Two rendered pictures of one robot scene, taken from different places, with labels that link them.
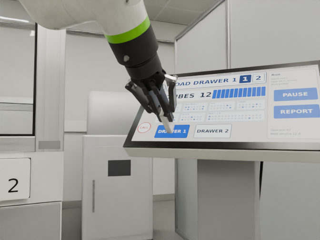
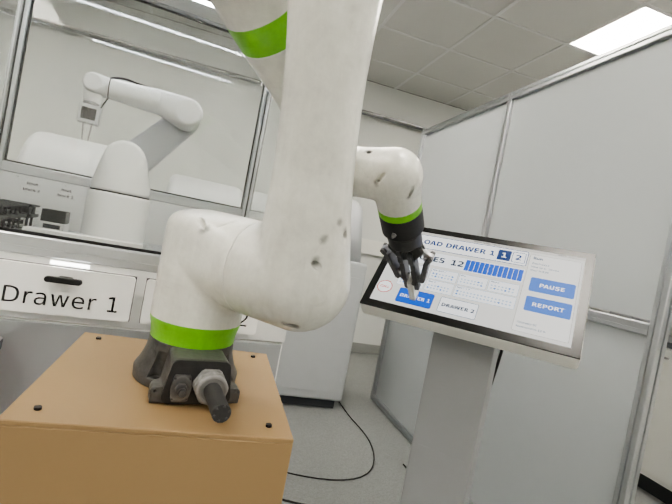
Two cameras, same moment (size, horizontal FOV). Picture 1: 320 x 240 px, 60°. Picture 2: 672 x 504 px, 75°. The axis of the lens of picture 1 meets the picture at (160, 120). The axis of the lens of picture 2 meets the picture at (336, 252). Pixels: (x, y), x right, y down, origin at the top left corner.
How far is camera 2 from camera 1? 0.42 m
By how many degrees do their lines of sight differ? 5
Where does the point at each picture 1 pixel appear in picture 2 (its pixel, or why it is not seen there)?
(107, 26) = (385, 209)
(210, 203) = (439, 378)
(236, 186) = (470, 367)
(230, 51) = (498, 178)
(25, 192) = (252, 328)
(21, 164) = not seen: hidden behind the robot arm
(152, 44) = (419, 226)
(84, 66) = not seen: hidden behind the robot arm
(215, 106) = (466, 280)
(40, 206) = (262, 345)
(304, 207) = (547, 403)
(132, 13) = (410, 204)
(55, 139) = not seen: hidden behind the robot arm
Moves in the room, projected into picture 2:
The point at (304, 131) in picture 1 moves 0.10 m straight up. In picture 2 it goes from (549, 330) to (558, 286)
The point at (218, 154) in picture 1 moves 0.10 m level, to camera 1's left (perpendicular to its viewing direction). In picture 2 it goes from (459, 333) to (417, 324)
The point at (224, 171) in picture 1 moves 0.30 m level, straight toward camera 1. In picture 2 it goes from (460, 349) to (459, 377)
